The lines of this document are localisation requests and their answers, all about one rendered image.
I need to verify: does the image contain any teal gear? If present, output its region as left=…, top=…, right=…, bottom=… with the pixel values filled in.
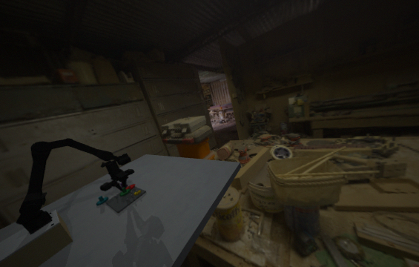
left=96, top=196, right=108, bottom=206

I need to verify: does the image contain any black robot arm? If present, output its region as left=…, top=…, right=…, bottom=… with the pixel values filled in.
left=16, top=139, right=131, bottom=235

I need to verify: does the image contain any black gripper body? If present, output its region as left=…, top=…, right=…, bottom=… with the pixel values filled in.
left=100, top=168, right=134, bottom=191

